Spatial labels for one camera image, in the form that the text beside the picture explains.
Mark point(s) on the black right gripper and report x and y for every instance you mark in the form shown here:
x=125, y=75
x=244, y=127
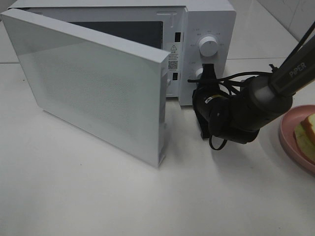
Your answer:
x=212, y=106

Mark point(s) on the pink round plate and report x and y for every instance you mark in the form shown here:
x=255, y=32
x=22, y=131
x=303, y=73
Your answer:
x=288, y=139

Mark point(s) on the white microwave door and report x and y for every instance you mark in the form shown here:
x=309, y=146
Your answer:
x=108, y=86

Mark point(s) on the toast sandwich with lettuce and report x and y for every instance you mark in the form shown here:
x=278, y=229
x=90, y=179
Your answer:
x=304, y=134

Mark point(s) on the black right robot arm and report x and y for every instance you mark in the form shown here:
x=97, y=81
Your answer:
x=235, y=111

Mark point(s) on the white lower microwave knob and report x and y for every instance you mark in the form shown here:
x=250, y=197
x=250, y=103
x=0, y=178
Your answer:
x=198, y=74

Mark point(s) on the white microwave knob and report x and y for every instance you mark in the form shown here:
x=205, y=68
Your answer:
x=198, y=74
x=208, y=46

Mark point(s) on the white upper microwave knob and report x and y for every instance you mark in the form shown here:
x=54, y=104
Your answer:
x=208, y=46

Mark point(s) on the white microwave oven body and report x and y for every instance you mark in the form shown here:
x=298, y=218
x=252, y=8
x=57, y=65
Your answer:
x=175, y=26

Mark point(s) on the white adjacent table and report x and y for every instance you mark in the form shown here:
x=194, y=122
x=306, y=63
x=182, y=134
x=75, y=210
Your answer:
x=269, y=29

